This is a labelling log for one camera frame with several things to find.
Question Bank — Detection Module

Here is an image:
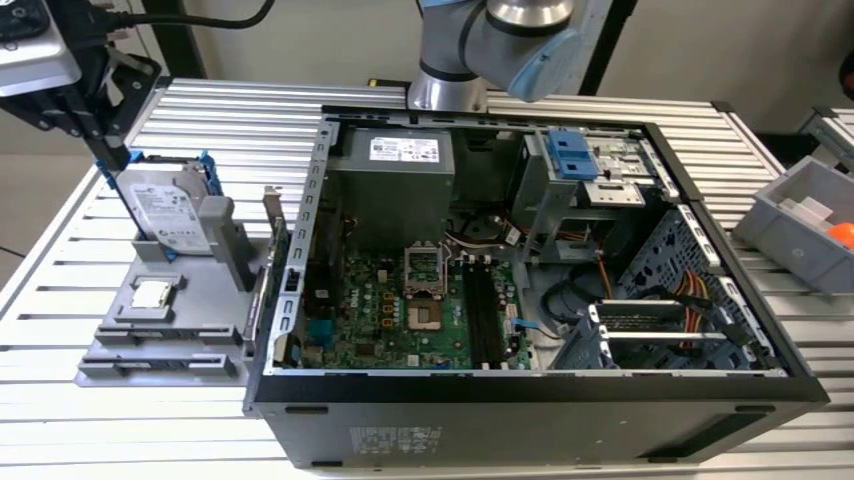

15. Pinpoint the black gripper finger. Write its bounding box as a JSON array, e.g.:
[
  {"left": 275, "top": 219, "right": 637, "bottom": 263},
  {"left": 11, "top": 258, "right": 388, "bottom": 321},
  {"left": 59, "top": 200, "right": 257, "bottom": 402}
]
[
  {"left": 99, "top": 58, "right": 162, "bottom": 171},
  {"left": 0, "top": 89, "right": 113, "bottom": 151}
]

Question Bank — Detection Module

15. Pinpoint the black RAM slot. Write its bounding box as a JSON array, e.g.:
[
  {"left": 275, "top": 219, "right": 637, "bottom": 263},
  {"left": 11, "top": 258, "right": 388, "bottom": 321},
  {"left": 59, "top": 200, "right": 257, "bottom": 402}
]
[
  {"left": 478, "top": 255, "right": 513, "bottom": 370},
  {"left": 464, "top": 255, "right": 496, "bottom": 370}
]

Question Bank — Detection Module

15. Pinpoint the blue disk carrier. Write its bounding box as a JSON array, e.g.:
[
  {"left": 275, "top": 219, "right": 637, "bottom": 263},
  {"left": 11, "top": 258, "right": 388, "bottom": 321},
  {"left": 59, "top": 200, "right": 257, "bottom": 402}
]
[{"left": 93, "top": 147, "right": 226, "bottom": 261}]

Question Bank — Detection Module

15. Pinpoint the silver hard disk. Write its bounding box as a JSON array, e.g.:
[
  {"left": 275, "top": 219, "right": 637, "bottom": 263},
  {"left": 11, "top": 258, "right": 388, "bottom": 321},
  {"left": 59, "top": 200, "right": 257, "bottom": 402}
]
[{"left": 113, "top": 162, "right": 215, "bottom": 256}]

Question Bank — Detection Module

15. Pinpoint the silver CPU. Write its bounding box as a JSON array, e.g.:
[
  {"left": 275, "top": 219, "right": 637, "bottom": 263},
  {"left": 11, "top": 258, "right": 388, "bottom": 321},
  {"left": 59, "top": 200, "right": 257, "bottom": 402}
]
[{"left": 130, "top": 282, "right": 177, "bottom": 307}]

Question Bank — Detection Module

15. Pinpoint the grey power supply unit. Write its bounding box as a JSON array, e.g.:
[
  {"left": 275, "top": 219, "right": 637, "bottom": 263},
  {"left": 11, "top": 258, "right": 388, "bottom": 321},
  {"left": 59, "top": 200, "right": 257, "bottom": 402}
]
[{"left": 326, "top": 127, "right": 460, "bottom": 251}]

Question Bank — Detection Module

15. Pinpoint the grey parts rack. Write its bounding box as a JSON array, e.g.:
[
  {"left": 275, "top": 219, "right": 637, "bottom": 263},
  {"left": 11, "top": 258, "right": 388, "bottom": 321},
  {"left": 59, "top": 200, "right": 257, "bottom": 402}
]
[{"left": 73, "top": 197, "right": 269, "bottom": 389}]

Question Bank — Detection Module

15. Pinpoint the green motherboard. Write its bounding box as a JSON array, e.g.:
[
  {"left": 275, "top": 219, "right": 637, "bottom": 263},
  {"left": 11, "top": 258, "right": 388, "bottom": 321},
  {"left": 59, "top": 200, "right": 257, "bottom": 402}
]
[{"left": 293, "top": 249, "right": 536, "bottom": 371}]

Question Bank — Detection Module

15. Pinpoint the metal socket cover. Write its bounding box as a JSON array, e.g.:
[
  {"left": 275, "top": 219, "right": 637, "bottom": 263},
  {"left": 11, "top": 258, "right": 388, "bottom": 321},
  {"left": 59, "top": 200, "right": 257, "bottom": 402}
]
[{"left": 404, "top": 239, "right": 448, "bottom": 297}]

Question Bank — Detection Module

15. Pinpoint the black cooler fan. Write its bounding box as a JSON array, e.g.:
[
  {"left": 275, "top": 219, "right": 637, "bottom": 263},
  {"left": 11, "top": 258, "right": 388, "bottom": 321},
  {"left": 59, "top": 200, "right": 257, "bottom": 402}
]
[{"left": 446, "top": 209, "right": 522, "bottom": 246}]

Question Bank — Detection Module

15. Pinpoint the CPU socket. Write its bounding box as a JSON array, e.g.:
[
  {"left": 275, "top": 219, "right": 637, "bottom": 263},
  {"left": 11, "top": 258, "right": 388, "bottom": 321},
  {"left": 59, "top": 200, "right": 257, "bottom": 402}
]
[{"left": 405, "top": 294, "right": 448, "bottom": 334}]

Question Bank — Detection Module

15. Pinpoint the grey metal drive cage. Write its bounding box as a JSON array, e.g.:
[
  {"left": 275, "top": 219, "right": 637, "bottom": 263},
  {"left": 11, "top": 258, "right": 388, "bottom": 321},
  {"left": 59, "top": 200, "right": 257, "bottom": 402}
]
[{"left": 513, "top": 127, "right": 676, "bottom": 262}]

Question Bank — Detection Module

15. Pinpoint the blue plastic drive latch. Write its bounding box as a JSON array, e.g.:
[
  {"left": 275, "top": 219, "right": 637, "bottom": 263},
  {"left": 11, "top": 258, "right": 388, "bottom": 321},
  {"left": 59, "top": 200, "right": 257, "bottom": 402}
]
[{"left": 544, "top": 128, "right": 597, "bottom": 181}]

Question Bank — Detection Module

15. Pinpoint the silver disk bay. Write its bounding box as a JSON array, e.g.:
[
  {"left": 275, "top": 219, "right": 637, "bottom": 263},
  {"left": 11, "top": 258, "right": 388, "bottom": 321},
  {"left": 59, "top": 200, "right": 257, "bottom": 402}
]
[{"left": 586, "top": 298, "right": 733, "bottom": 369}]

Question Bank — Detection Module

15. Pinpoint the black open PC case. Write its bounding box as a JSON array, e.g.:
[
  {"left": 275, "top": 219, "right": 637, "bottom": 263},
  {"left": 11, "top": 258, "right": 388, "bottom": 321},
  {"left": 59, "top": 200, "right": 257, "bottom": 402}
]
[{"left": 241, "top": 102, "right": 833, "bottom": 471}]

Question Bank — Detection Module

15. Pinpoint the grey plastic bin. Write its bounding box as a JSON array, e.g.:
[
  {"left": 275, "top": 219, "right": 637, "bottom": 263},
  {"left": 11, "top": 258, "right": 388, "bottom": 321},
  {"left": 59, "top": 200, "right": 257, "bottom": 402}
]
[{"left": 732, "top": 155, "right": 854, "bottom": 294}]

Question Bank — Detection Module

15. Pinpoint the white block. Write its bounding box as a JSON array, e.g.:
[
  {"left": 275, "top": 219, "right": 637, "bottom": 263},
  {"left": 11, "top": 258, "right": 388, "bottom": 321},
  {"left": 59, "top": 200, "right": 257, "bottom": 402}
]
[{"left": 780, "top": 197, "right": 836, "bottom": 226}]

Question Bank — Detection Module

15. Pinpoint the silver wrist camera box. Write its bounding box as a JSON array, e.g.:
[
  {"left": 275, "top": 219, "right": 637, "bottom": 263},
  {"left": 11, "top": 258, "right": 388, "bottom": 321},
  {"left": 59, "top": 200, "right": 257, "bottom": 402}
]
[{"left": 0, "top": 0, "right": 83, "bottom": 99}]

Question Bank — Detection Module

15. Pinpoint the thick black camera cable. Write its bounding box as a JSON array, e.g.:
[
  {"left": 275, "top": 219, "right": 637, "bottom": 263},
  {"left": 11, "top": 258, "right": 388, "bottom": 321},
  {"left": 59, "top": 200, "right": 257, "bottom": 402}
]
[{"left": 83, "top": 0, "right": 277, "bottom": 32}]

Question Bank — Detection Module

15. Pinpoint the graphics card with metal bracket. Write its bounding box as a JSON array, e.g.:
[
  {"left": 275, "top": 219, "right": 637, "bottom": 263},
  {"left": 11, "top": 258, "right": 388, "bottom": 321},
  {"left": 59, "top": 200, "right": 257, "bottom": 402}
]
[{"left": 243, "top": 185, "right": 295, "bottom": 351}]

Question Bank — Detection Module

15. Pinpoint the orange wire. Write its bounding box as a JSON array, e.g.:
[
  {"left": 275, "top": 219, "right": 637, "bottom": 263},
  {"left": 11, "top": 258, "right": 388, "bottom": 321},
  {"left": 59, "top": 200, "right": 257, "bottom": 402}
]
[{"left": 597, "top": 249, "right": 616, "bottom": 301}]

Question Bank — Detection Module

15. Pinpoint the red yellow wire bundle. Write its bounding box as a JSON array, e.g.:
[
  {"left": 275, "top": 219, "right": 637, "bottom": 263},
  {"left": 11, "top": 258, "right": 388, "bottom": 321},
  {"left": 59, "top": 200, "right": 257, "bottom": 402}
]
[{"left": 666, "top": 272, "right": 713, "bottom": 351}]

